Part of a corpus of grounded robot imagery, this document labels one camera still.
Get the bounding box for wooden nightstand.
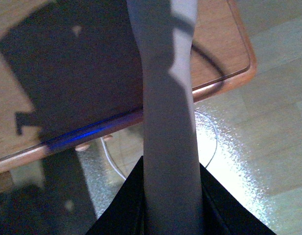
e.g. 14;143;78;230
0;0;258;195

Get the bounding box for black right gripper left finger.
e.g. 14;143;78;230
86;157;144;235

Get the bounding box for beige hand brush black bristles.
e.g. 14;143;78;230
127;0;204;235

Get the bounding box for white cable on floor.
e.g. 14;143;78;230
99;137;127;181

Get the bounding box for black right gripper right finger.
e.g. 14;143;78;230
200;165;275;235

